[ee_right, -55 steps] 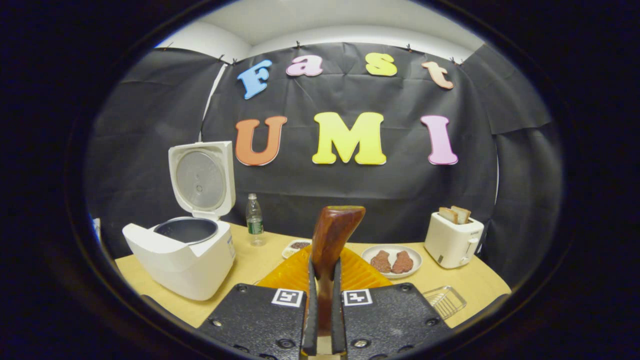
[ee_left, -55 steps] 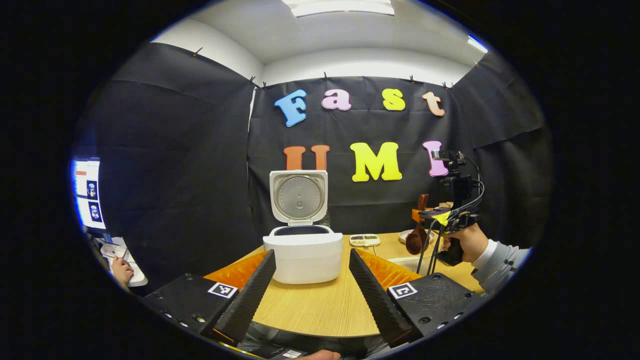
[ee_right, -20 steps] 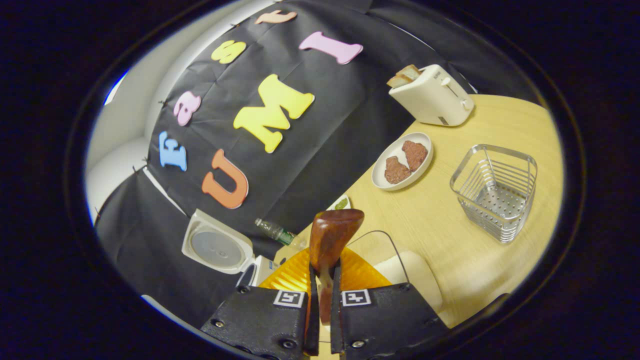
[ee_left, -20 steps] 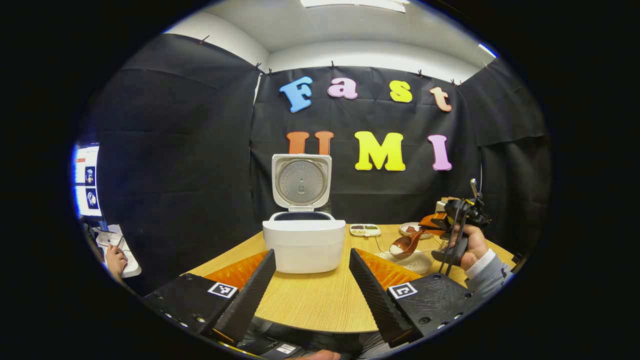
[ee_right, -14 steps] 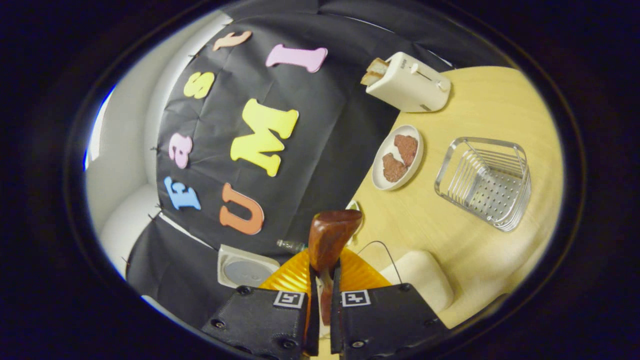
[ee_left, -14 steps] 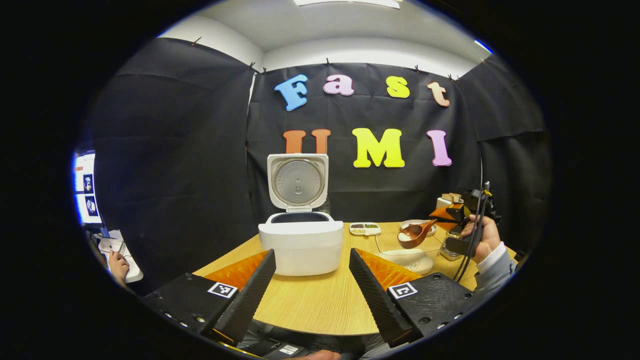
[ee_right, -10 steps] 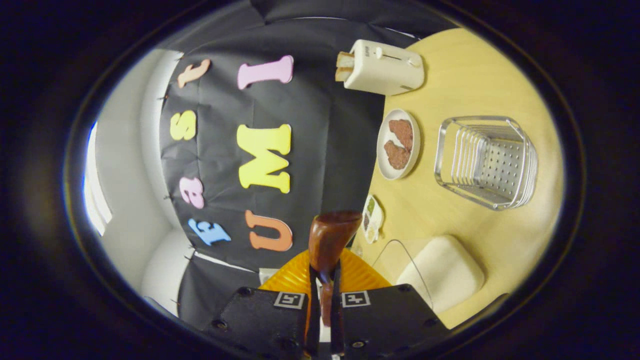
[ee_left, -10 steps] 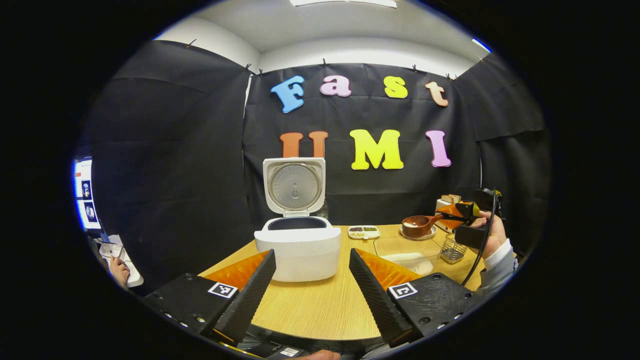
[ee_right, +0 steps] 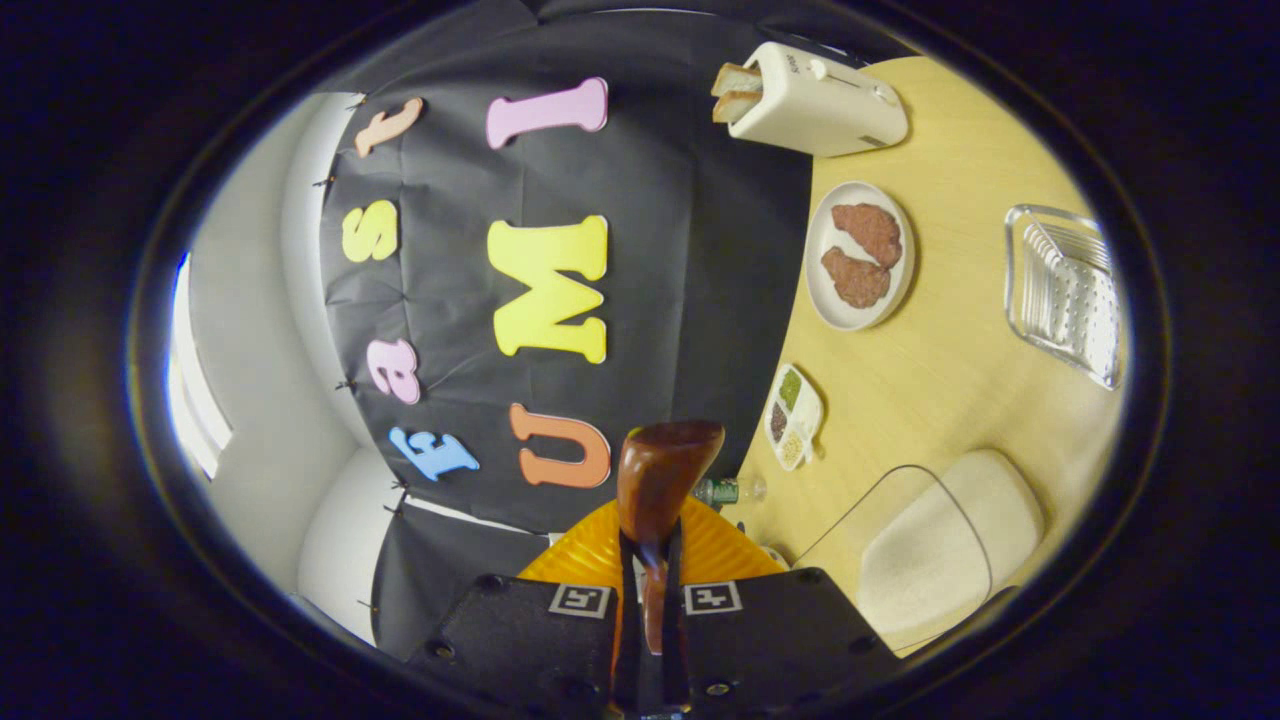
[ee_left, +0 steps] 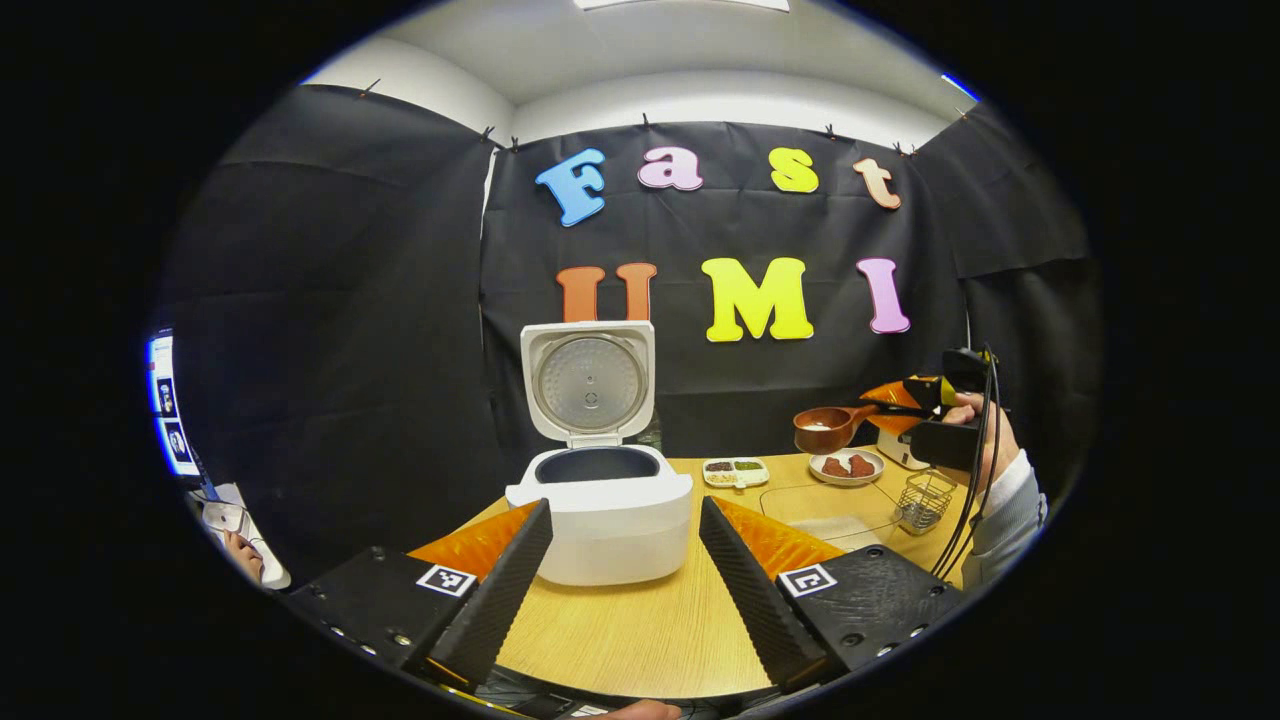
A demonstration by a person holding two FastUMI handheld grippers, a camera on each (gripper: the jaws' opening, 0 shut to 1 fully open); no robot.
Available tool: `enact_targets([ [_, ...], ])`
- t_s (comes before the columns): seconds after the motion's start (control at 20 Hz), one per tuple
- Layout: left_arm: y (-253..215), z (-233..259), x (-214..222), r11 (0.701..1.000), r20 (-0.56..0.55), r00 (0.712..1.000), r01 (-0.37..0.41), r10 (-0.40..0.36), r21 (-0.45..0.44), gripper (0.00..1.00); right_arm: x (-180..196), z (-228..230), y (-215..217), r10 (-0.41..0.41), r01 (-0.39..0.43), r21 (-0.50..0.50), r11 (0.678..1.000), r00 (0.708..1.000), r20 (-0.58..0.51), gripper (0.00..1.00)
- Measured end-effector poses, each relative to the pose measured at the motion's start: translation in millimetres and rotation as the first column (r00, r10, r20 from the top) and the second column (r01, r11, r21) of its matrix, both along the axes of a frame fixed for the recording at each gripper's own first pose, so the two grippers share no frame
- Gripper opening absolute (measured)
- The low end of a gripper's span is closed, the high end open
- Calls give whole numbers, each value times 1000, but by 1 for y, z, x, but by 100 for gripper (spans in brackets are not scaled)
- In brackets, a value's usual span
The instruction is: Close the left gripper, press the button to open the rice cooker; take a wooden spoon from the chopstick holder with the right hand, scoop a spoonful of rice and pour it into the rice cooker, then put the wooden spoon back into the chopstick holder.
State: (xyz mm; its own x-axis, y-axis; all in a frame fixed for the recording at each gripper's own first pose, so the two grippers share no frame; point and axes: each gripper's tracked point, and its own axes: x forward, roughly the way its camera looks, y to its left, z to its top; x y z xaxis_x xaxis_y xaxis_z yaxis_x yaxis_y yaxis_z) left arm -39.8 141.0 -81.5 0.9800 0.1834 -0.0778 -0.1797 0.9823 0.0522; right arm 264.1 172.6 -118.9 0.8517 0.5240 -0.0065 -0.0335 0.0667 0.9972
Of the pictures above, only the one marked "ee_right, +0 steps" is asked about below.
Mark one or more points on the brown wooden spoon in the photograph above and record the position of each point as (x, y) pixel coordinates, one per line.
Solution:
(660, 470)

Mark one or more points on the round white plate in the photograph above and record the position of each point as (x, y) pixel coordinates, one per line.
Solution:
(815, 260)

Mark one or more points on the clear water bottle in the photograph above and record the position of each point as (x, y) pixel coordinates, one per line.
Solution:
(725, 491)

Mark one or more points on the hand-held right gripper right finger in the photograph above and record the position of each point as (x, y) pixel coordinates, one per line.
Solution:
(677, 650)

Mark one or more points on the white toaster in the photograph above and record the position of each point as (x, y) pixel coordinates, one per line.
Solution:
(820, 100)

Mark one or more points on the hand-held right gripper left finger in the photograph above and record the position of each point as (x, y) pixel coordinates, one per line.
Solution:
(627, 650)

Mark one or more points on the black backdrop cloth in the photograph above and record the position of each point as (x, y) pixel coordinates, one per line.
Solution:
(660, 250)

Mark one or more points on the clear plastic container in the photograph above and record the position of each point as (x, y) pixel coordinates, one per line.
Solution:
(900, 500)

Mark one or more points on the brown meat piece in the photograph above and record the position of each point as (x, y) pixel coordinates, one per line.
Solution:
(870, 232)
(858, 278)

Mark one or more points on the toast bread slice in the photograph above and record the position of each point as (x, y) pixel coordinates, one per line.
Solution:
(737, 80)
(737, 108)

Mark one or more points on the white divided bean tray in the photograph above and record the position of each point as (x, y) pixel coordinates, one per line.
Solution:
(805, 420)

